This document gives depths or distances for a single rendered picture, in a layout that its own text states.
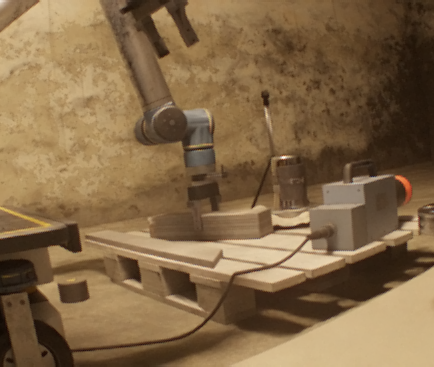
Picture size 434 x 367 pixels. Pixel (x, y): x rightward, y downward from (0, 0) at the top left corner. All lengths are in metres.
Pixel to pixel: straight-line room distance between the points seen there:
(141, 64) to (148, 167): 2.67
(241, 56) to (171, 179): 1.36
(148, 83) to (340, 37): 4.50
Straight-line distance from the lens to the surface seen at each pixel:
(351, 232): 1.33
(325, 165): 5.40
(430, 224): 1.11
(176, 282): 1.60
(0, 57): 3.93
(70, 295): 1.74
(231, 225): 1.72
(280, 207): 1.91
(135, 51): 1.57
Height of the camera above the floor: 0.43
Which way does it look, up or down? 3 degrees down
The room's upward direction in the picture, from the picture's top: 7 degrees counter-clockwise
